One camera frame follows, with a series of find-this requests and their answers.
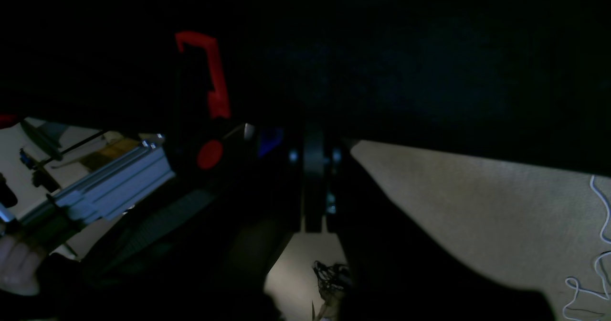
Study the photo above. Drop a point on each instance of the aluminium frame rail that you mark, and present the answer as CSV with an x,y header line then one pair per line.
x,y
104,194

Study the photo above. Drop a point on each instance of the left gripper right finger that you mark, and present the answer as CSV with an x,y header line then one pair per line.
x,y
398,272

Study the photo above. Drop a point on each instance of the black table cloth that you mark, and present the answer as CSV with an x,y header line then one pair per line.
x,y
517,80

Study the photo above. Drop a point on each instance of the red clamp right edge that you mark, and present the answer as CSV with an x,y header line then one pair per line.
x,y
217,97

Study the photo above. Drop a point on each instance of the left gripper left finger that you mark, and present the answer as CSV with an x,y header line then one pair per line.
x,y
248,227

